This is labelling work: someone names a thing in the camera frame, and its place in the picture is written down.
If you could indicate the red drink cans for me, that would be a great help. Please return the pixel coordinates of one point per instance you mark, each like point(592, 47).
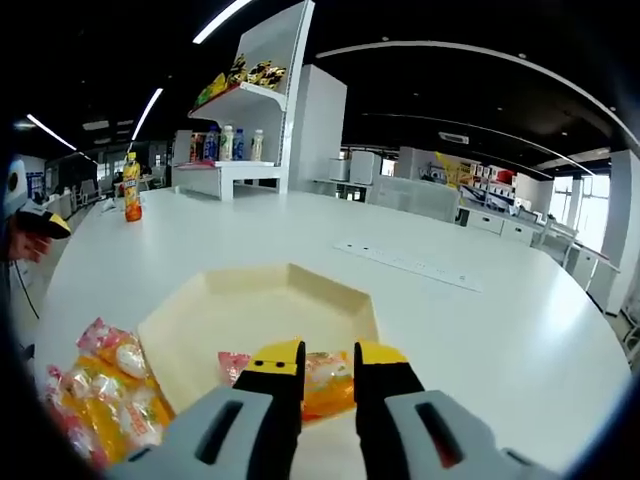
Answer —
point(196, 147)

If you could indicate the pink marshmallow packet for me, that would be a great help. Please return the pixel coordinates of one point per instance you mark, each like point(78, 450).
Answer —
point(231, 367)

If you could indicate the white green drink bottle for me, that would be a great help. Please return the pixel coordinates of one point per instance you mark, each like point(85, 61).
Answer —
point(227, 143)

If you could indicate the pile of marshmallow packets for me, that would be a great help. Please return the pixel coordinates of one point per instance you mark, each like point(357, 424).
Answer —
point(115, 400)

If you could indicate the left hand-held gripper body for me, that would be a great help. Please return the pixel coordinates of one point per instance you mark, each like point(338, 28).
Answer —
point(15, 197)

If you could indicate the cream drink bottle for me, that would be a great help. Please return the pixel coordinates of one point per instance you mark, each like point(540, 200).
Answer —
point(257, 146)

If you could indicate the curved white ceiling band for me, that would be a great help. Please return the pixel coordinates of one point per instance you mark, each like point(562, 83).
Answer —
point(450, 46)

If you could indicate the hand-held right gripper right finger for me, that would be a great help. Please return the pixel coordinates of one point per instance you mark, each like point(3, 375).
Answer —
point(400, 435)

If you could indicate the orange marshmallow packet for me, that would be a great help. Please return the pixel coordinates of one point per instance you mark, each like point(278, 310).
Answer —
point(327, 390)

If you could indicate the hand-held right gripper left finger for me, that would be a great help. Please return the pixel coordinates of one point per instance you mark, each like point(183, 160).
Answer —
point(225, 435)

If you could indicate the row of snack bags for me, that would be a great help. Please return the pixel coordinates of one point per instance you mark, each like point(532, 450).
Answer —
point(260, 72)

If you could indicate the white square pillar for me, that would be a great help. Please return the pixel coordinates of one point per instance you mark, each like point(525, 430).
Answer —
point(622, 210)
point(320, 125)

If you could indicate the cream hexagonal bowl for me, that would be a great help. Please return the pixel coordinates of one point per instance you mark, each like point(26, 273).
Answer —
point(280, 310)

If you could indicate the ceiling light strip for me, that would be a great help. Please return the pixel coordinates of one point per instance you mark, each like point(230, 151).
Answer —
point(220, 20)
point(147, 112)
point(50, 132)

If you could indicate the white low cabinets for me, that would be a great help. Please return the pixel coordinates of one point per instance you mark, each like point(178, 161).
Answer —
point(500, 225)

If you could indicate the yellow crane model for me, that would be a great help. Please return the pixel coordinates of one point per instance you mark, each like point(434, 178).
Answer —
point(450, 167)

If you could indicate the white box cabinets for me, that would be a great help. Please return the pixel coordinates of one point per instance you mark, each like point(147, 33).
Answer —
point(362, 167)

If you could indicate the shelf of white boxes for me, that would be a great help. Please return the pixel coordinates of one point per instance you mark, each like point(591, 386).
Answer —
point(492, 175)

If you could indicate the white desk with red edge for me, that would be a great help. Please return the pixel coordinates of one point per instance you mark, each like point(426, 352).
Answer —
point(585, 260)

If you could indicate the white table socket strip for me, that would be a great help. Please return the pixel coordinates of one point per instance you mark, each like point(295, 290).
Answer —
point(400, 260)

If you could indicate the white display shelf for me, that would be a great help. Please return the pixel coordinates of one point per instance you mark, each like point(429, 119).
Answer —
point(270, 40)

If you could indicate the white desk dividers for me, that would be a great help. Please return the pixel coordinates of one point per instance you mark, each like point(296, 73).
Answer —
point(415, 197)

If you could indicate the orange drink bottle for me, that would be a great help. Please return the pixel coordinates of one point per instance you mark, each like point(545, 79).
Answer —
point(132, 195)

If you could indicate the person's left hand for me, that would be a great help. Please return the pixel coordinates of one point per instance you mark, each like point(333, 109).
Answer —
point(30, 245)

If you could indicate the ceiling air vent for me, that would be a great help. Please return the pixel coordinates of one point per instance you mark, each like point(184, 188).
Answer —
point(454, 137)

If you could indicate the small blue drink bottle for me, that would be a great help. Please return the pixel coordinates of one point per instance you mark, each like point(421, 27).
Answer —
point(239, 146)

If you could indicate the white crumpled wrapper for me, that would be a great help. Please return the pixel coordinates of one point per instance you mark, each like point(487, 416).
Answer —
point(108, 205)

